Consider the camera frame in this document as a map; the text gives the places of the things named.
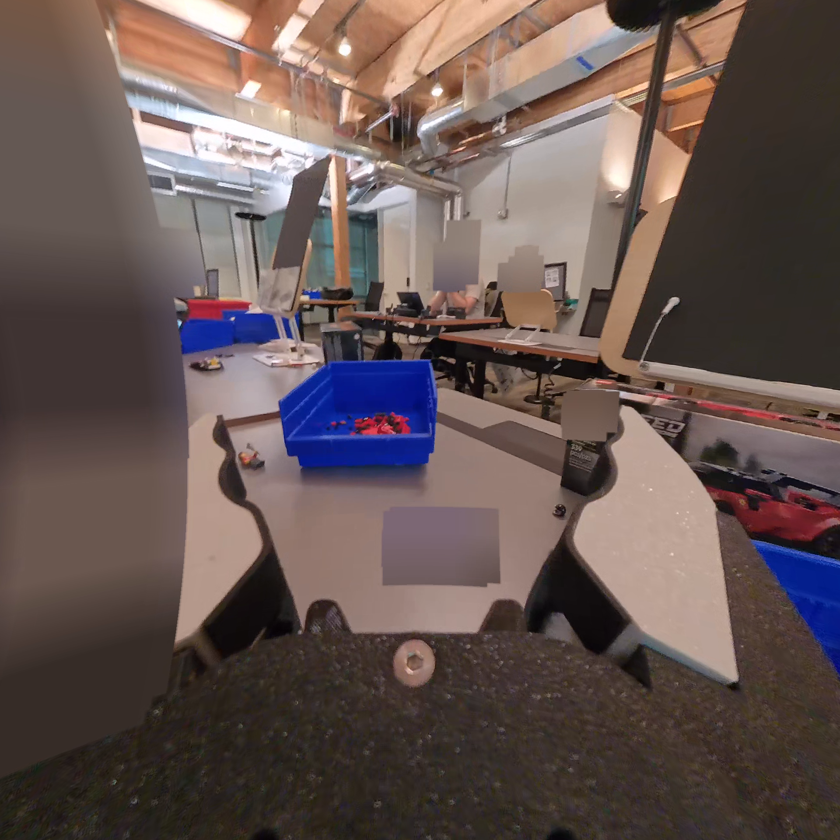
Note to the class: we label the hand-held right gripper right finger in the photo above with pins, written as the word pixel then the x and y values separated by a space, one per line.
pixel 656 558

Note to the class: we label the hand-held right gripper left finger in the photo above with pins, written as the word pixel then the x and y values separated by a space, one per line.
pixel 216 558

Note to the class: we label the blue plastic bin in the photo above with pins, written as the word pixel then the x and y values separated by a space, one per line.
pixel 207 336
pixel 807 590
pixel 262 327
pixel 354 453

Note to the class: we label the pile of red black lego pieces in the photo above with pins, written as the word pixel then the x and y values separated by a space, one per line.
pixel 377 425

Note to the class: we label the lego box with red car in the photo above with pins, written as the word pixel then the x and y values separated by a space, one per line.
pixel 774 499

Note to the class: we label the small lego assembly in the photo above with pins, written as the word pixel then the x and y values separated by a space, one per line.
pixel 207 365

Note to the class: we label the white paper sheets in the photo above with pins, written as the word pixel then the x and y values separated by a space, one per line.
pixel 285 359

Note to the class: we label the wooden edged desk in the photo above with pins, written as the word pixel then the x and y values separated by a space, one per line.
pixel 525 348
pixel 420 319

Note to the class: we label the black box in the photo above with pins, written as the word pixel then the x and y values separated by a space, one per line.
pixel 341 342

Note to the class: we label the red plastic bin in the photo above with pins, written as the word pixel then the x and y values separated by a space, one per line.
pixel 216 307

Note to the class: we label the black office chair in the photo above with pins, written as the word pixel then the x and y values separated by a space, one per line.
pixel 374 296
pixel 596 312

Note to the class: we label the white laptop stand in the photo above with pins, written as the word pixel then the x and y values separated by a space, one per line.
pixel 523 333

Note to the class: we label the black panel on wooden board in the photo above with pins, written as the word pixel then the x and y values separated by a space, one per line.
pixel 302 210
pixel 754 197

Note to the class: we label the black floor lamp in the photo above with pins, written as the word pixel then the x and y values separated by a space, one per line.
pixel 649 131

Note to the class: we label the wall notice board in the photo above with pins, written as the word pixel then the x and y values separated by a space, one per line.
pixel 554 275

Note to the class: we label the wooden post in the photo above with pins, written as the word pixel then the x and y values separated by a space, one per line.
pixel 340 223

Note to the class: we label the silver air duct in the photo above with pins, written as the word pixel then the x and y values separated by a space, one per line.
pixel 433 131

